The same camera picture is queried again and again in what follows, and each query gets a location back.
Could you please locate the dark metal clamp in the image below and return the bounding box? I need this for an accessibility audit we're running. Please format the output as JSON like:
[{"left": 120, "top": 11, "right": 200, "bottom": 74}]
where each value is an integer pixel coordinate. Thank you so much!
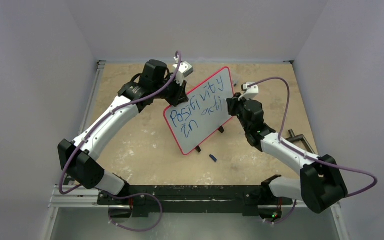
[{"left": 286, "top": 129, "right": 316, "bottom": 154}]

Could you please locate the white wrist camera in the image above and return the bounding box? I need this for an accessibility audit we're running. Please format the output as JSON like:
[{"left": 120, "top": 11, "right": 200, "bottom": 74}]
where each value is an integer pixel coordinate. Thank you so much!
[
  {"left": 238, "top": 82, "right": 259, "bottom": 100},
  {"left": 172, "top": 56, "right": 194, "bottom": 85}
]

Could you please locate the aluminium frame rail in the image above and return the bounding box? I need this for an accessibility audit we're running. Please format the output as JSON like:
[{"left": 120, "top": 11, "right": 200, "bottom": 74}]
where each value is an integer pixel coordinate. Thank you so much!
[{"left": 41, "top": 60, "right": 107, "bottom": 240}]

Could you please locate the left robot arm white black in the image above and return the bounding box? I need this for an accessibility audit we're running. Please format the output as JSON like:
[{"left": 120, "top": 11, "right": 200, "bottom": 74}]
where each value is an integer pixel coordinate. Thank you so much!
[{"left": 57, "top": 57, "right": 194, "bottom": 205}]

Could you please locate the black board foot clip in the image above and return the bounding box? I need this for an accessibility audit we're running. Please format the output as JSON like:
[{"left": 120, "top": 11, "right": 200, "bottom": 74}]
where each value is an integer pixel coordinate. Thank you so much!
[
  {"left": 195, "top": 146, "right": 202, "bottom": 153},
  {"left": 217, "top": 126, "right": 225, "bottom": 133}
]

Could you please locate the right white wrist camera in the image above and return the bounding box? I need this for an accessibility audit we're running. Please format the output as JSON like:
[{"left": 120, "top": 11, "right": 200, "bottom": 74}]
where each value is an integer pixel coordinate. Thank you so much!
[{"left": 238, "top": 82, "right": 259, "bottom": 100}]

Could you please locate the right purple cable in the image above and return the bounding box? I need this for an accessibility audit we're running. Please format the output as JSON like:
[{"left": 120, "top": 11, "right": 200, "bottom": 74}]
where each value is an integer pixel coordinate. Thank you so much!
[{"left": 246, "top": 77, "right": 378, "bottom": 226}]

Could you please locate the blue marker cap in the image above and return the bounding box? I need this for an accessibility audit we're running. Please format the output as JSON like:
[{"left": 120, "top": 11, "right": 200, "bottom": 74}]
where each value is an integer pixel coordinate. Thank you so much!
[{"left": 209, "top": 154, "right": 217, "bottom": 163}]

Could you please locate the red framed whiteboard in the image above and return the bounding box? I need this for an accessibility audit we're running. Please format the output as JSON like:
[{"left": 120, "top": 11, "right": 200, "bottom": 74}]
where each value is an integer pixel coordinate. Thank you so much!
[{"left": 163, "top": 66, "right": 234, "bottom": 155}]

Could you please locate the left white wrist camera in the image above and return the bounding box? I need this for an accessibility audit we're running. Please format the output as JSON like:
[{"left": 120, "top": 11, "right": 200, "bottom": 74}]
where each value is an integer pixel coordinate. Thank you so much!
[{"left": 172, "top": 56, "right": 194, "bottom": 85}]

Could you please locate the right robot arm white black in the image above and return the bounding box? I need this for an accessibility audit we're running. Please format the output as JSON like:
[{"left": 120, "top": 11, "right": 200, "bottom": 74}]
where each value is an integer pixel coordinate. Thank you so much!
[{"left": 226, "top": 93, "right": 348, "bottom": 214}]

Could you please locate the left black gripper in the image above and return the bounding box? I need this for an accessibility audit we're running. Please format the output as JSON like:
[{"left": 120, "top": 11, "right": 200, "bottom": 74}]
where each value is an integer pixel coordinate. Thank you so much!
[{"left": 153, "top": 73, "right": 188, "bottom": 108}]

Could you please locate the purple cable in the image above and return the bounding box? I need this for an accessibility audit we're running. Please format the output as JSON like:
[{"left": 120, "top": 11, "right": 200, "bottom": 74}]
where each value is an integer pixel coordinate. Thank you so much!
[
  {"left": 246, "top": 77, "right": 378, "bottom": 226},
  {"left": 58, "top": 50, "right": 183, "bottom": 233}
]

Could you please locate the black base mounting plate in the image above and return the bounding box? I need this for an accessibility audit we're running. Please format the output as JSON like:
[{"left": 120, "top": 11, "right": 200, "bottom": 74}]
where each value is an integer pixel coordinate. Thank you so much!
[{"left": 97, "top": 185, "right": 293, "bottom": 218}]

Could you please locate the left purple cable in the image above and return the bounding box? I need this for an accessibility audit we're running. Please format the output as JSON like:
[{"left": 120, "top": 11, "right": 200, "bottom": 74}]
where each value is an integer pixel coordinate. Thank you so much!
[{"left": 58, "top": 50, "right": 183, "bottom": 233}]

